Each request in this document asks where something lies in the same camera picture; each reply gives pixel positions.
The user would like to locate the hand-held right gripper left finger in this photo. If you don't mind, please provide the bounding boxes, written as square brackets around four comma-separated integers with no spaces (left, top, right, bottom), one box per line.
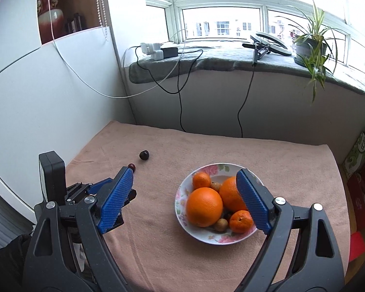
[23,167,134,292]

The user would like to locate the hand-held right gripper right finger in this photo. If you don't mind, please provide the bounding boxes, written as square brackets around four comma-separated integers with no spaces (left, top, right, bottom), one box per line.
[235,168,345,292]

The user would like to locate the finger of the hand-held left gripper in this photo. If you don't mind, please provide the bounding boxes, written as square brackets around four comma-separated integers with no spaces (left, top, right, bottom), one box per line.
[86,176,117,196]
[106,189,137,230]

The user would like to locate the mandarin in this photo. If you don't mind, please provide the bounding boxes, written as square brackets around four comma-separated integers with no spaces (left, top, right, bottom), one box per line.
[229,210,254,234]
[192,172,212,190]

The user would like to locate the large orange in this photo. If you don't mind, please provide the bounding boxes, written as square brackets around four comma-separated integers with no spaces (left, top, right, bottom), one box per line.
[186,187,224,228]

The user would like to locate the white floral bowl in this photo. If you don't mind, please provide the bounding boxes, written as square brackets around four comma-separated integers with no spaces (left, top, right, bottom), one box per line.
[174,163,266,244]

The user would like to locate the dark cloth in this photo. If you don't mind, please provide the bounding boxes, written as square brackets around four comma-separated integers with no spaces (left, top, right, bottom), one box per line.
[0,234,34,292]

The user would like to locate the red box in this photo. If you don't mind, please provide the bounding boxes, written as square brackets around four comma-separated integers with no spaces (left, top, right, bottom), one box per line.
[347,158,365,233]

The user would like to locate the red paper bag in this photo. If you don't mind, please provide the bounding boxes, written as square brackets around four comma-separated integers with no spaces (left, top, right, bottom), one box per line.
[349,231,365,262]

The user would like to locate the green printed box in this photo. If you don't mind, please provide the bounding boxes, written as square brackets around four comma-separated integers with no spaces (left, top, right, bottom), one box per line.
[342,122,365,180]

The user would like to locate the white charger plug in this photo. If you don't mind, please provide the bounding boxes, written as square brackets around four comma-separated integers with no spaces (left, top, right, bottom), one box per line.
[140,42,162,56]

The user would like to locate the red ceramic vase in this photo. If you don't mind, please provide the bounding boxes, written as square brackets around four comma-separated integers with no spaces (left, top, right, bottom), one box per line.
[37,0,64,44]

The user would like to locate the dark bottles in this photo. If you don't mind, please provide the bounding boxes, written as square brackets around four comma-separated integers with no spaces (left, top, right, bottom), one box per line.
[64,12,87,34]

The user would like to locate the potted spider plant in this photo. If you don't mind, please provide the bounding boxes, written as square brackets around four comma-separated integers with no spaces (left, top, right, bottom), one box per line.
[275,0,346,102]

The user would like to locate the white cable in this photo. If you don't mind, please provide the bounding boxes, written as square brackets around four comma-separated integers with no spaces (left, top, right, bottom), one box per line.
[48,0,189,98]

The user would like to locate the black cable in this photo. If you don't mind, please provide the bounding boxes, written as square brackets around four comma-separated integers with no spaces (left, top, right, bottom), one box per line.
[237,64,256,138]
[135,45,204,132]

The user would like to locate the ring light with black stand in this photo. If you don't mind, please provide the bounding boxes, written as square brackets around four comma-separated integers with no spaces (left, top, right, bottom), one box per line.
[242,31,292,66]

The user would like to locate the white bead chain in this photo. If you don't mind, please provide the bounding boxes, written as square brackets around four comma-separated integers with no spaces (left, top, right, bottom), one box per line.
[94,0,110,41]

